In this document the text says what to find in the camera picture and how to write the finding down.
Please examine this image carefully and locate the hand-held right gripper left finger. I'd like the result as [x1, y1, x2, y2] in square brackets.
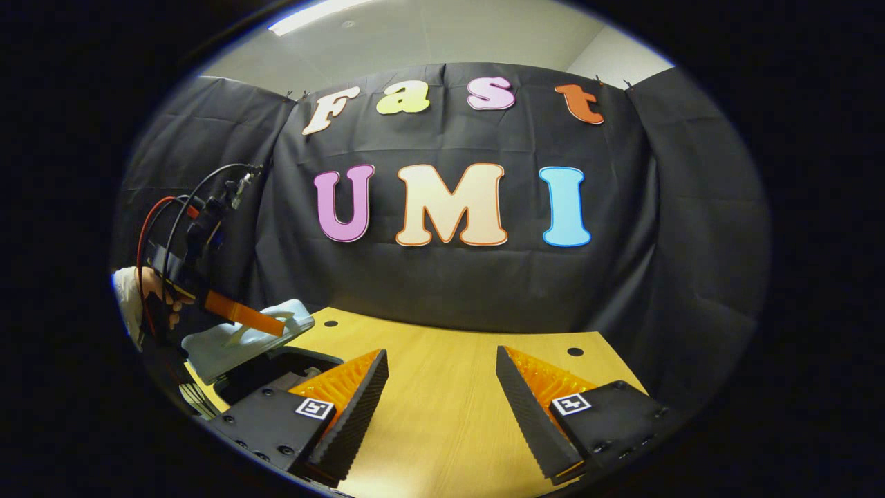
[207, 349, 389, 487]

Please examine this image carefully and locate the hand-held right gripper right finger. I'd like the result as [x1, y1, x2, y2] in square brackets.
[495, 346, 685, 485]

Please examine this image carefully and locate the light blue suitcase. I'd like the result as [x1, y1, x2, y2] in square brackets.
[181, 299, 344, 416]

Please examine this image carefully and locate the black backdrop cloth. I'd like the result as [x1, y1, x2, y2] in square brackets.
[114, 62, 772, 416]

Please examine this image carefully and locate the red cable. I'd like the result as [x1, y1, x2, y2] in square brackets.
[136, 196, 203, 336]

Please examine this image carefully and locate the black cable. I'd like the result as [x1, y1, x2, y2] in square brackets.
[163, 163, 263, 267]

